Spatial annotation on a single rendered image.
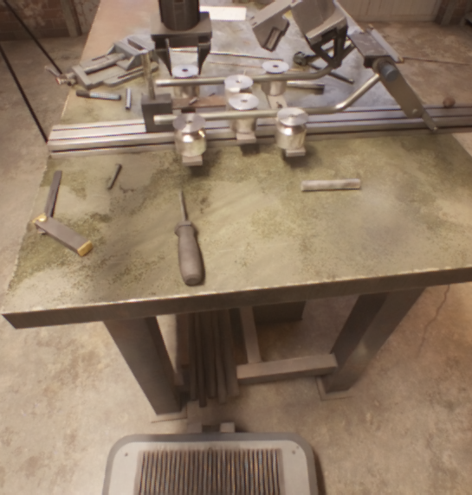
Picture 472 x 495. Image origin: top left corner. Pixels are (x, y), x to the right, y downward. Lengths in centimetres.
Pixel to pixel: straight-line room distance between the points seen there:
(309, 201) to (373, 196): 11
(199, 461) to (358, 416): 59
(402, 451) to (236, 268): 103
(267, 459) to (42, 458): 73
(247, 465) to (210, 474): 9
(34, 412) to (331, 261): 119
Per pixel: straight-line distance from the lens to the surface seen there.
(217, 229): 55
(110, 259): 54
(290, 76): 75
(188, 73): 74
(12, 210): 211
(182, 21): 69
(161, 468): 105
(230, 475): 104
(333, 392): 138
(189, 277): 47
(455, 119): 85
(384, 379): 147
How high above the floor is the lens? 129
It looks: 51 degrees down
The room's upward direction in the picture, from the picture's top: 1 degrees clockwise
